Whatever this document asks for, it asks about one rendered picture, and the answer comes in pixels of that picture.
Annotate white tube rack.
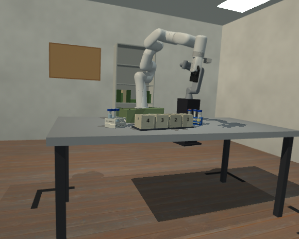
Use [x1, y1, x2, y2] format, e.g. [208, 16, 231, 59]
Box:
[105, 117, 126, 129]

